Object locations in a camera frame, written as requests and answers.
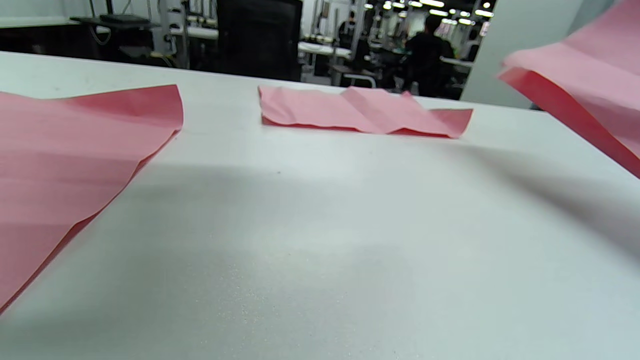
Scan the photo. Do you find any black mesh office chair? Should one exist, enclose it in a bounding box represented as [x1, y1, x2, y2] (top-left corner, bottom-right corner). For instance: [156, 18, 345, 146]
[216, 0, 304, 82]

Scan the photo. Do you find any pink cloth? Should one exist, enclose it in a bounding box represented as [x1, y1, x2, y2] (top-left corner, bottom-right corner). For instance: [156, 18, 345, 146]
[0, 84, 184, 313]
[497, 0, 640, 179]

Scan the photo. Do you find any black rolling computer stand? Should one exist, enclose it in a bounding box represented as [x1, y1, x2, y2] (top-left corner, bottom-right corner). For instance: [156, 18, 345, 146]
[69, 14, 162, 62]

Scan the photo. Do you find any row of ceiling lights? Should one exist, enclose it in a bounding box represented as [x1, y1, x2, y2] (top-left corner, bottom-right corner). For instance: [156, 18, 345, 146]
[365, 0, 496, 26]

